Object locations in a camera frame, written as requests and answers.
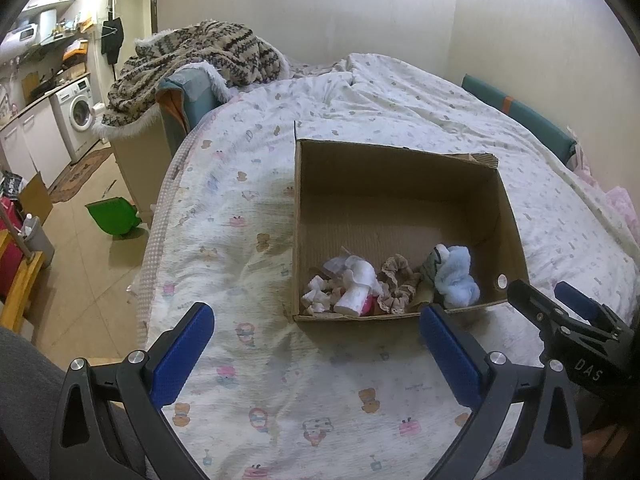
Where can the grey bin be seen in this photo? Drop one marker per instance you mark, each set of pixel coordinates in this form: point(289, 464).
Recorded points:
point(40, 240)

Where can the person's grey trouser leg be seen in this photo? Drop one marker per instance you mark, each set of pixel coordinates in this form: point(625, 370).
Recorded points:
point(25, 395)

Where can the beige lace scrunchie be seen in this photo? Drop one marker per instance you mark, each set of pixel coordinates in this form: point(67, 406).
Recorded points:
point(395, 280)

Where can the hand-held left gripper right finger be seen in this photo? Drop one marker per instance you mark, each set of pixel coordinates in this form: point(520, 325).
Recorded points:
point(450, 355)

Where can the grey striped sock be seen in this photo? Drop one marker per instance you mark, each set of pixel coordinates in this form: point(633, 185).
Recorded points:
point(430, 267)

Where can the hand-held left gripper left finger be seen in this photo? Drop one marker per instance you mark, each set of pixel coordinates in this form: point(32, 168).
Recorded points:
point(182, 355)

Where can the patterned floor rug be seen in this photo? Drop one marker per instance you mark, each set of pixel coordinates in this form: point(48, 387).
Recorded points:
point(80, 172)

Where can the patterned knit blanket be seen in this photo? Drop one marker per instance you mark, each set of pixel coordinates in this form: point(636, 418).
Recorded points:
point(200, 55)

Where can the black printed bag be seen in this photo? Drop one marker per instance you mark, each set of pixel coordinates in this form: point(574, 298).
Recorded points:
point(10, 185)

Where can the teal and orange cushion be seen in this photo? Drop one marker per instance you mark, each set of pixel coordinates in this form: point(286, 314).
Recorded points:
point(192, 95)

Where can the pink cloth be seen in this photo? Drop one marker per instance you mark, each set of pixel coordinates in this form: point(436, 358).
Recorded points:
point(622, 205)

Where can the white printed quilt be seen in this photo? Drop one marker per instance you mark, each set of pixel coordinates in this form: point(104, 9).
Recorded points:
point(250, 170)

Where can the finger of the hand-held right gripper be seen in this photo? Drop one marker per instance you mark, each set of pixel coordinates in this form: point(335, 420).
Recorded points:
point(532, 302)
point(575, 295)

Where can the red container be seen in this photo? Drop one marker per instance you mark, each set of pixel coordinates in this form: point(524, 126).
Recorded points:
point(7, 255)

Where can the white kitchen cabinet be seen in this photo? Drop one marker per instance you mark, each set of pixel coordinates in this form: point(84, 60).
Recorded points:
point(35, 135)

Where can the white washing machine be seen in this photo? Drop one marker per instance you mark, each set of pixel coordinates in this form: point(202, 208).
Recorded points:
point(75, 110)

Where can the black hanging garment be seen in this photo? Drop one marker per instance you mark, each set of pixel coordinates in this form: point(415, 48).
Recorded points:
point(112, 37)

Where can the cardboard box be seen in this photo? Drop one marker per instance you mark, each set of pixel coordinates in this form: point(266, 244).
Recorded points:
point(395, 200)

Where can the white fluffy plush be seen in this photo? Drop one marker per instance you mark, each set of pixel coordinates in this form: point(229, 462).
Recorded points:
point(357, 285)

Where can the orange box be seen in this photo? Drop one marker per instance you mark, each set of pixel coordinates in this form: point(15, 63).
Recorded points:
point(75, 50)

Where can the pink rubber duck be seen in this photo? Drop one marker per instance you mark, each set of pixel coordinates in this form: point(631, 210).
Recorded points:
point(368, 305)

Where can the white scrunchie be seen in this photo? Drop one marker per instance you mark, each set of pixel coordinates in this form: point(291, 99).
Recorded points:
point(317, 296)

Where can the long teal cushion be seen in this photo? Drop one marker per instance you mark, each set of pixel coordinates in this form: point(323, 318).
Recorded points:
point(525, 117)

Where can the yellow wooden stool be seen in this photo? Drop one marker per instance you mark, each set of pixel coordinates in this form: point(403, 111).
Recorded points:
point(22, 285)

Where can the white range hood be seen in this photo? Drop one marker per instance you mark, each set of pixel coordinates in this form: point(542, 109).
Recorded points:
point(22, 35)

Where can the green dustpan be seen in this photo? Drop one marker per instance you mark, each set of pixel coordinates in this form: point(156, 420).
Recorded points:
point(112, 215)

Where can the cream bed frame panel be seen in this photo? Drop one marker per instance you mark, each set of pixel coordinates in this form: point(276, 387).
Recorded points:
point(137, 170)

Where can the white cylinder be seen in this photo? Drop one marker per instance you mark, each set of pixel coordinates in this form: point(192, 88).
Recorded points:
point(48, 22)

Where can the flat cardboard piece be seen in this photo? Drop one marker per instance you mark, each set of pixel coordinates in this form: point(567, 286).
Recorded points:
point(36, 197)

